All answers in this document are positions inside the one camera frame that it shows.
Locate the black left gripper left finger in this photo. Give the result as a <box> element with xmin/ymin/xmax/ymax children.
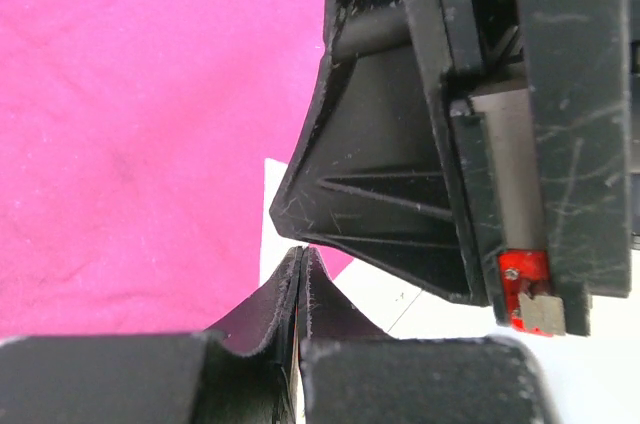
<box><xmin>1</xmin><ymin>247</ymin><xmax>305</xmax><ymax>423</ymax></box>

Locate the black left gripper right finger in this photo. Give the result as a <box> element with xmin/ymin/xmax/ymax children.
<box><xmin>298</xmin><ymin>248</ymin><xmax>558</xmax><ymax>423</ymax></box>

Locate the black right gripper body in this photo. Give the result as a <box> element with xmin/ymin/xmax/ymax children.
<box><xmin>404</xmin><ymin>0</ymin><xmax>631</xmax><ymax>336</ymax></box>

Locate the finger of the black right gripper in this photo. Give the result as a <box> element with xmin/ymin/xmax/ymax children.
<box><xmin>270</xmin><ymin>0</ymin><xmax>489</xmax><ymax>306</ymax></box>

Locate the white green suture packet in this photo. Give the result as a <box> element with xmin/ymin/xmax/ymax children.
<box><xmin>320</xmin><ymin>248</ymin><xmax>639</xmax><ymax>423</ymax></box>

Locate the purple cloth mat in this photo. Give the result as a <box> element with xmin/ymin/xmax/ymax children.
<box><xmin>1</xmin><ymin>0</ymin><xmax>323</xmax><ymax>337</ymax></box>

